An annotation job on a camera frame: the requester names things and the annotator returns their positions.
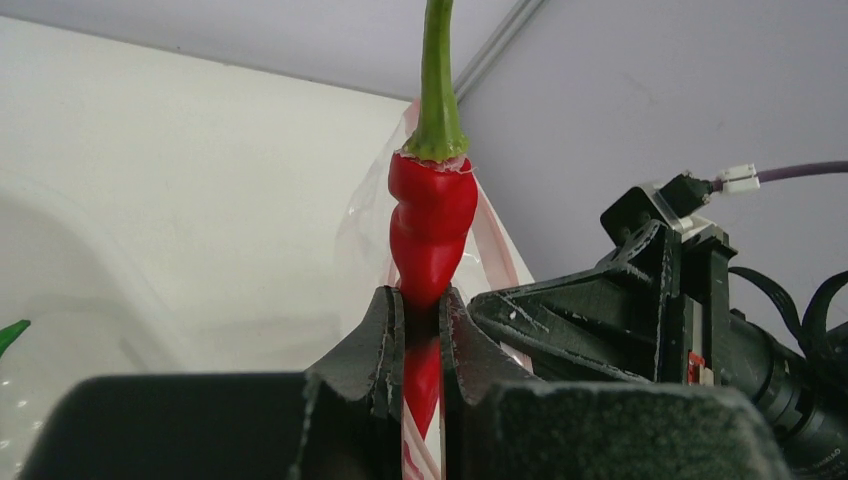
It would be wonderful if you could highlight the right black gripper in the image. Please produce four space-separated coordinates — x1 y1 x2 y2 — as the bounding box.
468 220 736 384

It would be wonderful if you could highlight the white plastic basket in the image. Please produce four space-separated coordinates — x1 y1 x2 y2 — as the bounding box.
1 171 341 479

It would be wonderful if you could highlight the clear pink zip bag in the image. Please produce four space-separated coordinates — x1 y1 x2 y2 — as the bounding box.
334 100 533 479

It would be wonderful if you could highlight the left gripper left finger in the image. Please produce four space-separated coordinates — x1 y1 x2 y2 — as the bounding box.
291 286 405 479

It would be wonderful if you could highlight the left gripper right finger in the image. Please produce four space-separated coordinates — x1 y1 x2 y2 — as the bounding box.
438 286 535 479

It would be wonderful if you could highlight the red chili pepper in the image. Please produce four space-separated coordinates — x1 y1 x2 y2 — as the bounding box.
388 1 478 435

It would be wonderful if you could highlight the right aluminium frame post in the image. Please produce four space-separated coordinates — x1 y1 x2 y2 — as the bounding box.
454 0 547 102

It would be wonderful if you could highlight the green chili pepper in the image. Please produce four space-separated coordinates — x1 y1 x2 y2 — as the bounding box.
0 319 31 356

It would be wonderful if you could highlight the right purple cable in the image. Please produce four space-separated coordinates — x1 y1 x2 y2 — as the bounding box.
715 160 848 195

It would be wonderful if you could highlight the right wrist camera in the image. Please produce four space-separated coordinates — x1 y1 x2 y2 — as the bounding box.
600 172 715 246

